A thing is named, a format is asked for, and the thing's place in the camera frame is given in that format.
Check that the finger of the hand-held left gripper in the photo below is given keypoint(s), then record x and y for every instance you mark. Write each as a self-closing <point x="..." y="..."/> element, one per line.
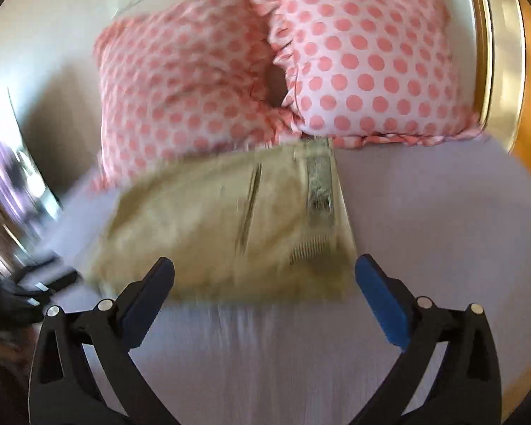
<point x="35" y="290"/>

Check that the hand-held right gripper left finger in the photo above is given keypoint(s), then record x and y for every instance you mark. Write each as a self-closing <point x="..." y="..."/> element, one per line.
<point x="147" y="305"/>

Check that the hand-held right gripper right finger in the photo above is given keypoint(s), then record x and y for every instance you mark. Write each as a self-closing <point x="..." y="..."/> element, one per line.
<point x="382" y="305"/>

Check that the beige pants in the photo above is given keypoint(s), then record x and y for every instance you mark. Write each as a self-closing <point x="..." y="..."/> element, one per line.
<point x="212" y="230"/>

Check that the lavender bed sheet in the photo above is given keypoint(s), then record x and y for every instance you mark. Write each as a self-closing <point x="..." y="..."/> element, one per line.
<point x="425" y="239"/>

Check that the pink polka dot pillow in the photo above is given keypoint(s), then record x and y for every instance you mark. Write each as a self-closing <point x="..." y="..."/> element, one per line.
<point x="363" y="53"/>
<point x="181" y="97"/>

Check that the wooden headboard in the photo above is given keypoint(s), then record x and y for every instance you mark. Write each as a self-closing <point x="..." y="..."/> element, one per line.
<point x="509" y="62"/>

